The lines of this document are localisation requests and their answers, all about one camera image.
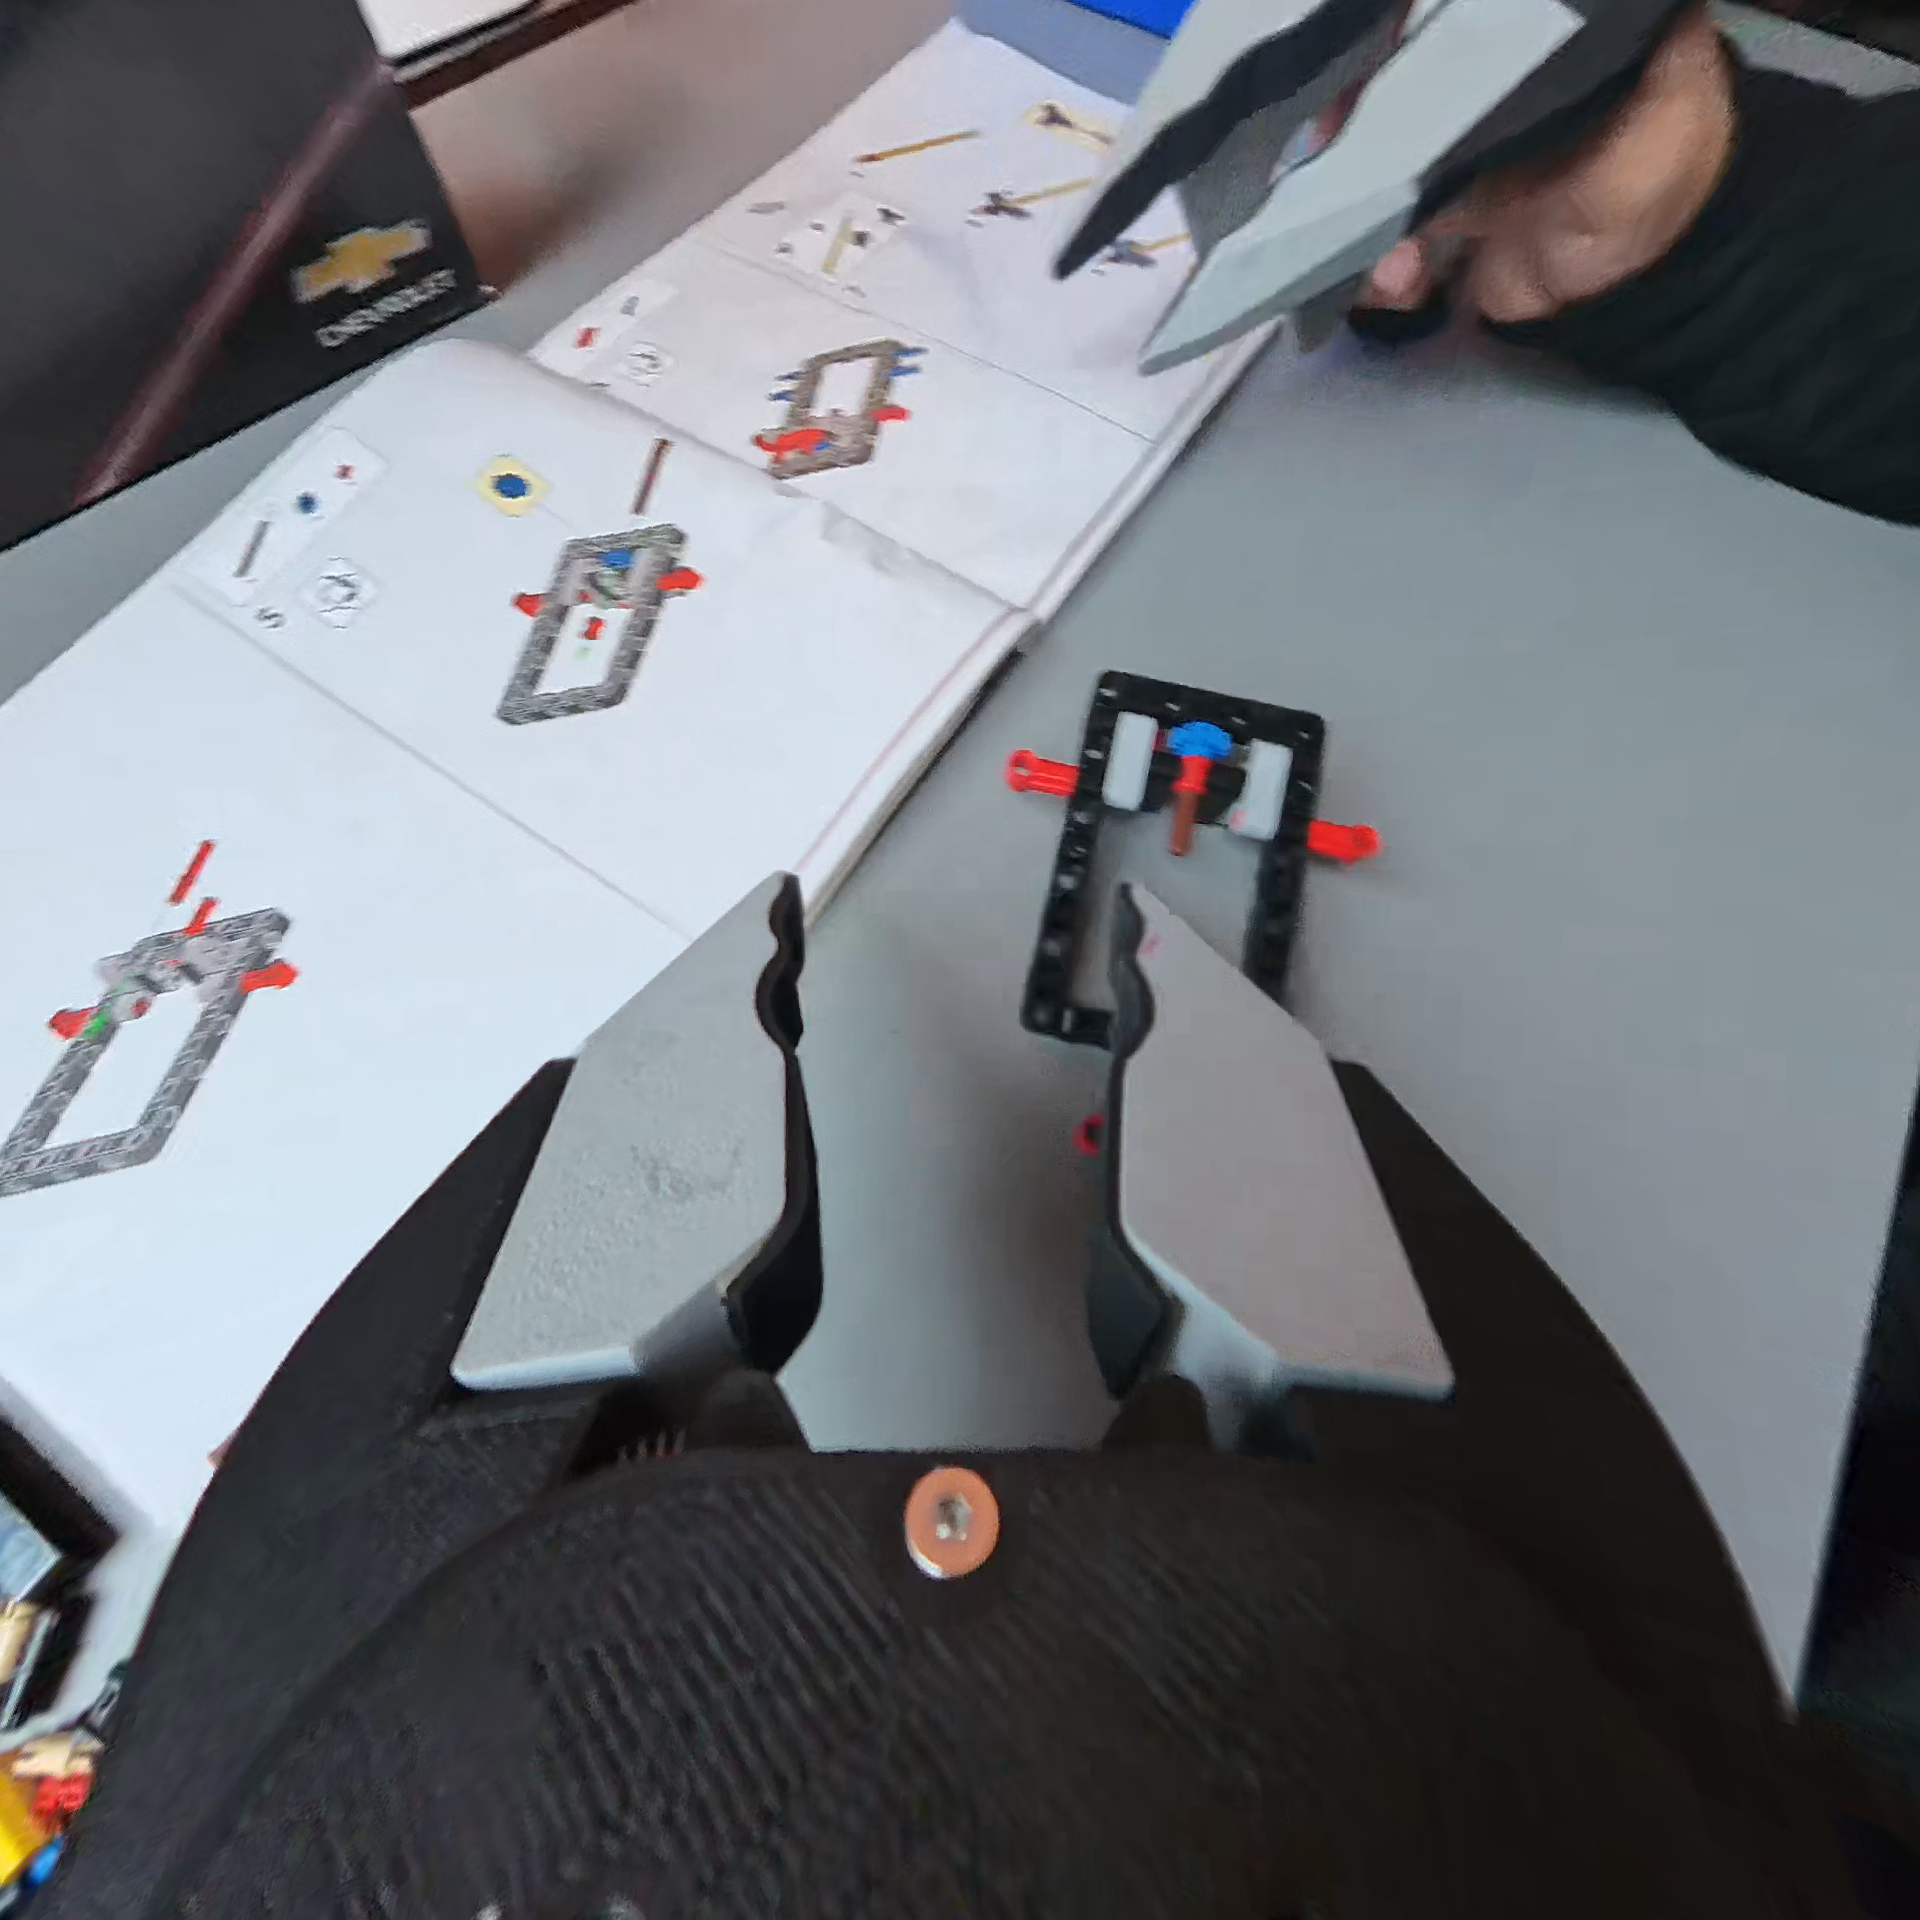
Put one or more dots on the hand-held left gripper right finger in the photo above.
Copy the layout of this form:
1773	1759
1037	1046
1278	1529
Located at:
1277	1201

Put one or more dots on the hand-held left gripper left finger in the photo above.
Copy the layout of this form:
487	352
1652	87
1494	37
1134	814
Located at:
646	1184

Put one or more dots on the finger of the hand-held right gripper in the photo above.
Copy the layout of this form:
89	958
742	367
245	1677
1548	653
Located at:
1200	77
1349	196

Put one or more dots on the black lego frame assembly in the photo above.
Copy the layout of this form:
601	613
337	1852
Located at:
1073	902

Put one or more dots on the pile of lego pieces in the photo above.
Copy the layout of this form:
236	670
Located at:
37	1724

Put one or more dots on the person's right forearm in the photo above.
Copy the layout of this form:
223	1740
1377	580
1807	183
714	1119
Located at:
1830	300

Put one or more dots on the lego instruction booklet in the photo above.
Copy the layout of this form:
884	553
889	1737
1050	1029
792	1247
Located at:
450	751

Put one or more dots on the black lego car box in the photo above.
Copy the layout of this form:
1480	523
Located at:
181	224

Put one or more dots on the person's right hand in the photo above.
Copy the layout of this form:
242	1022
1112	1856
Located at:
1621	196

